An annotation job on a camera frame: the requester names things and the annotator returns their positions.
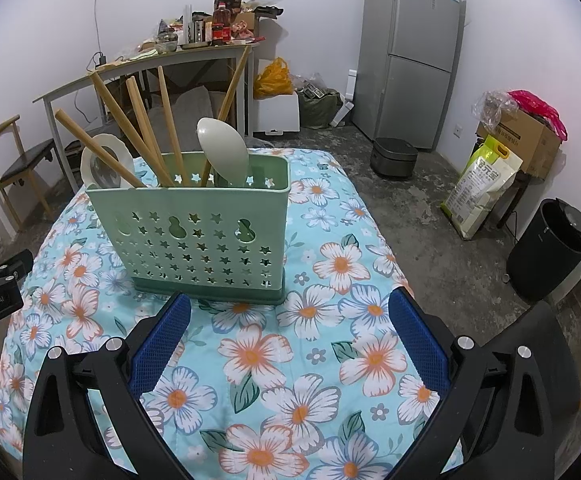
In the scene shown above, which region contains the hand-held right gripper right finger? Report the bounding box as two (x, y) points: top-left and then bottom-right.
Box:
(388, 285), (564, 480)

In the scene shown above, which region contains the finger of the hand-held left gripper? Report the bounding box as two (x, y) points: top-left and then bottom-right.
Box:
(0, 251), (34, 294)

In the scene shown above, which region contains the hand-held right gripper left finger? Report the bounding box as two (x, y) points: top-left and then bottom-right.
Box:
(20, 291), (194, 480)

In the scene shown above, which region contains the green plastic utensil holder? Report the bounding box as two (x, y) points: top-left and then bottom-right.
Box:
(85, 151), (291, 307)

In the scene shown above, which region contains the metal spoon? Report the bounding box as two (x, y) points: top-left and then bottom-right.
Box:
(79, 133), (137, 190)

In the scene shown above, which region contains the blue floral blanket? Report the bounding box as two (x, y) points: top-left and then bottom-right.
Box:
(0, 146), (466, 480)

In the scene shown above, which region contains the wooden chair with dark seat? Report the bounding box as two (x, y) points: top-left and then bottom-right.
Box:
(0, 114), (58, 231)

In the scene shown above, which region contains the black round bin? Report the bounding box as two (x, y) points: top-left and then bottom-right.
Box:
(507, 197), (581, 303)

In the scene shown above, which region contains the yellow and white rice bag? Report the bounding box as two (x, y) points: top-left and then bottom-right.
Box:
(441, 135), (524, 241)

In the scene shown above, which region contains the dark grey rice cooker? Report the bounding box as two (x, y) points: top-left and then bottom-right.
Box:
(372, 136), (419, 179)

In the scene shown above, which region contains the small dark table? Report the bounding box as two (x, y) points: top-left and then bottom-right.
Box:
(491, 167), (546, 231)

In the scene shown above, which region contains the large cardboard box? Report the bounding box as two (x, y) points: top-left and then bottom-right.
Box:
(475, 107), (564, 179)

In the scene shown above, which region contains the clear plastic bag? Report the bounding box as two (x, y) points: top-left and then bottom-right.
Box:
(472, 89), (519, 126)

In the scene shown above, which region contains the olive green bag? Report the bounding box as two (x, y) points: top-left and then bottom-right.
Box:
(298, 87), (344, 129)

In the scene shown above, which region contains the white cabinet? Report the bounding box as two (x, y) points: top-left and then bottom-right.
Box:
(248, 91), (302, 137)

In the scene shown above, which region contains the pink plastic bag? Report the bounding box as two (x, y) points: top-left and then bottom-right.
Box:
(508, 89), (569, 142)

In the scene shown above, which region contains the white panel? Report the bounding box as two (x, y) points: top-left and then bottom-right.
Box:
(329, 69), (360, 128)

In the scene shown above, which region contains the long grey table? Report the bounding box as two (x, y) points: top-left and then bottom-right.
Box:
(33, 40), (261, 191)

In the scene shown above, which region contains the silver refrigerator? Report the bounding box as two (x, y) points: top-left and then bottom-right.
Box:
(353, 0), (467, 151)

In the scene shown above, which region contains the yellow plastic bag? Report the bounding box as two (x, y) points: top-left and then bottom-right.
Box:
(253, 57), (295, 100)

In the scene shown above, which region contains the red bottle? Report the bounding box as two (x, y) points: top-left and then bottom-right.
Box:
(212, 4), (234, 43)

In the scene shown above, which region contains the small cardboard box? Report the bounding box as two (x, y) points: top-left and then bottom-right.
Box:
(233, 10), (266, 41)

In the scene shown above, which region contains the wall cable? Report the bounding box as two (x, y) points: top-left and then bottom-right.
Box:
(93, 0), (104, 56)

